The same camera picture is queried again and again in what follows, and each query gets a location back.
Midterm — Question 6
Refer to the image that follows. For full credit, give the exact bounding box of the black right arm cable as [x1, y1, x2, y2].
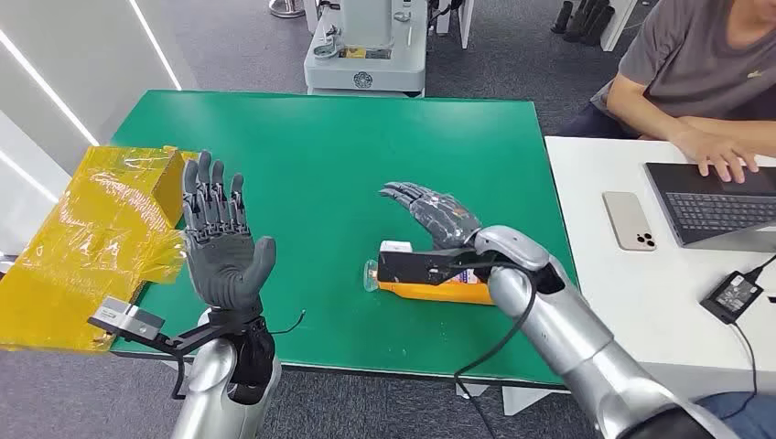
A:
[453, 257, 541, 439]

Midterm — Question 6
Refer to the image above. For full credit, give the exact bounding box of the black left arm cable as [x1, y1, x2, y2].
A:
[171, 354, 190, 402]

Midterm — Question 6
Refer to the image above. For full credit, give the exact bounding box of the yellow taped cardboard box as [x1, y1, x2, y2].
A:
[0, 145, 201, 354]

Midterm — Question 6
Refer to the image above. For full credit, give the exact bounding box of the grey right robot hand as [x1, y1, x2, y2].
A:
[378, 181, 484, 252]

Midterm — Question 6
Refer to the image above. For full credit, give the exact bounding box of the black cylinder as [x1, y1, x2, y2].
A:
[580, 5, 617, 48]
[550, 0, 575, 35]
[564, 0, 598, 44]

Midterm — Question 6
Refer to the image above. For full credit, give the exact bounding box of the blue denim leg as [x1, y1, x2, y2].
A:
[696, 391, 776, 439]

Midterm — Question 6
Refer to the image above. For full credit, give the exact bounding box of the white desk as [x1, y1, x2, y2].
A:
[544, 135, 776, 402]

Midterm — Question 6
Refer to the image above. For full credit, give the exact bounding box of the person's right hand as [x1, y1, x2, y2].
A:
[673, 130, 760, 184]

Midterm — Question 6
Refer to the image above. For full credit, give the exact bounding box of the dark grey laptop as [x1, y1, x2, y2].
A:
[644, 162, 776, 254]

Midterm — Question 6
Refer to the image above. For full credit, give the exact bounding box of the black power adapter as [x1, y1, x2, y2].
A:
[700, 271, 765, 326]

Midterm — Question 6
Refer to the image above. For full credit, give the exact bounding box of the thin black wire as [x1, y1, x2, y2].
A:
[269, 310, 307, 336]

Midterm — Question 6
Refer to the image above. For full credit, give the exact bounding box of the orange detergent bottle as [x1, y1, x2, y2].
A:
[363, 259, 495, 306]

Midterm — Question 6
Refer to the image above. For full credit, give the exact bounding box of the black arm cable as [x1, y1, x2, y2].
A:
[171, 354, 190, 402]
[453, 257, 541, 439]

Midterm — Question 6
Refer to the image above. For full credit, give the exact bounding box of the black adapter cable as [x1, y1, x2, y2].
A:
[721, 252, 776, 421]

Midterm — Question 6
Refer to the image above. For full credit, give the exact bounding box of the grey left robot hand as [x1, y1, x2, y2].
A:
[180, 150, 278, 313]

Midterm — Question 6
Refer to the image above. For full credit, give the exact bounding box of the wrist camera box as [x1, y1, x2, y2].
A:
[96, 296, 166, 342]
[375, 240, 483, 287]

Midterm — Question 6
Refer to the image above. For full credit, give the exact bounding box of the beige smartphone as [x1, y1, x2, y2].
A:
[602, 191, 658, 252]

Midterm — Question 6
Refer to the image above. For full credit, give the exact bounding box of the green table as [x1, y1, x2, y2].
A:
[109, 89, 580, 389]

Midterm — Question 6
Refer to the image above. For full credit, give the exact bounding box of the white furniture panel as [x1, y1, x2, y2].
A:
[599, 0, 639, 53]
[433, 0, 475, 49]

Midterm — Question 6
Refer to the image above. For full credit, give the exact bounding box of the chrome chair base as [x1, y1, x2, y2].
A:
[268, 0, 307, 19]

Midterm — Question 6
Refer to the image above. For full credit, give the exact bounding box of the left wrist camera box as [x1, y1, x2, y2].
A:
[96, 296, 166, 342]

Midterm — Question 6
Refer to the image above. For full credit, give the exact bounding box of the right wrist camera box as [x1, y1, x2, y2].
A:
[375, 240, 483, 287]

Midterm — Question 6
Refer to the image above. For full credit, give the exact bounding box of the person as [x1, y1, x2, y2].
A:
[555, 0, 776, 184]

